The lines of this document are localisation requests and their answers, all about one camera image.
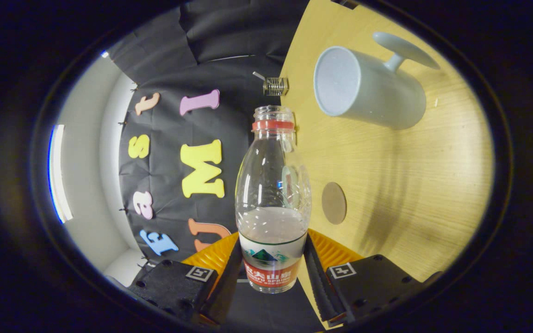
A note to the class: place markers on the round brown coaster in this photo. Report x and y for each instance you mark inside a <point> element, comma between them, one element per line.
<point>334,203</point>

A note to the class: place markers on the clear plastic bottle red label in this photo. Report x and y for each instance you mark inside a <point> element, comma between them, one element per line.
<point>272,231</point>

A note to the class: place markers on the light blue cup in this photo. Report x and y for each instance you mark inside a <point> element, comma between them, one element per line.
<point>377,92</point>

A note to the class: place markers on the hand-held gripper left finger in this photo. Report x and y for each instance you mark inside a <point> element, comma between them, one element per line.
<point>224,296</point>

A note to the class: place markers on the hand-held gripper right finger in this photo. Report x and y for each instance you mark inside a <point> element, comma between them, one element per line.
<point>322,291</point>

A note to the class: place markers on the wooden table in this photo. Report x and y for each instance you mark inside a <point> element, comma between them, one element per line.
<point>410,185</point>

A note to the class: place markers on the long ceiling light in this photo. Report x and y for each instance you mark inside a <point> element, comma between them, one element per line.
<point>58,173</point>

